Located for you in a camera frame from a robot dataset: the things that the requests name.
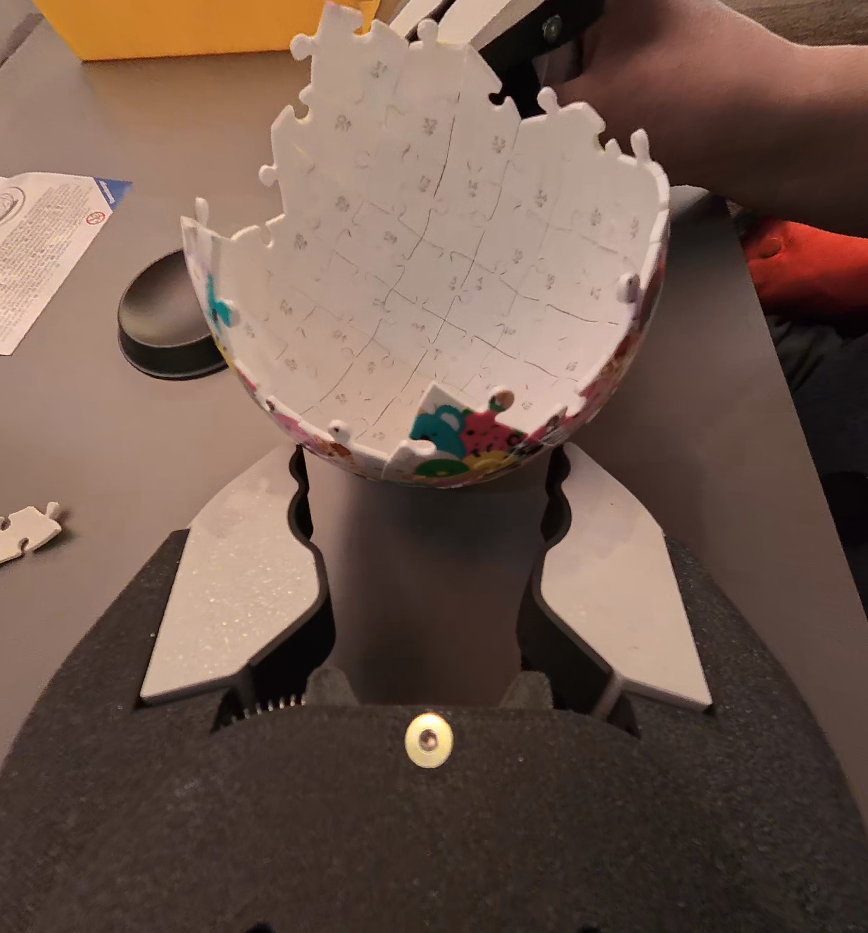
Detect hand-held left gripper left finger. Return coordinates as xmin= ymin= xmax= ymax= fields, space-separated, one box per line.
xmin=138 ymin=445 xmax=335 ymax=707

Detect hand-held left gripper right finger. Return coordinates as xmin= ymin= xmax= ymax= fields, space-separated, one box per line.
xmin=517 ymin=442 xmax=715 ymax=714

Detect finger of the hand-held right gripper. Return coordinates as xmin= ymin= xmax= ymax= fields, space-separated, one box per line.
xmin=389 ymin=0 xmax=445 ymax=41
xmin=441 ymin=0 xmax=531 ymax=51

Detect half-built puzzle ball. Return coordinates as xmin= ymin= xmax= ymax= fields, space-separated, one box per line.
xmin=181 ymin=0 xmax=671 ymax=489

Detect black puzzle ball stand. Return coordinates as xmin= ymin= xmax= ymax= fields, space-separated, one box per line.
xmin=117 ymin=248 xmax=232 ymax=381

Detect joined white puzzle pieces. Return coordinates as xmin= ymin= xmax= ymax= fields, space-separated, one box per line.
xmin=0 ymin=501 xmax=65 ymax=575

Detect person's right hand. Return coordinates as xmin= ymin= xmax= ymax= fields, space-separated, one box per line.
xmin=554 ymin=0 xmax=808 ymax=214

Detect yellow plastic bin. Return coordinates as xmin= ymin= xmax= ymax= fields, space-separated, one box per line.
xmin=33 ymin=0 xmax=385 ymax=63

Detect person's dark blue clothing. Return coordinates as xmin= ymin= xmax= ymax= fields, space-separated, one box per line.
xmin=767 ymin=306 xmax=868 ymax=719

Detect folded instruction sheet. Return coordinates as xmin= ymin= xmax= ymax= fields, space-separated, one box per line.
xmin=0 ymin=171 xmax=133 ymax=357

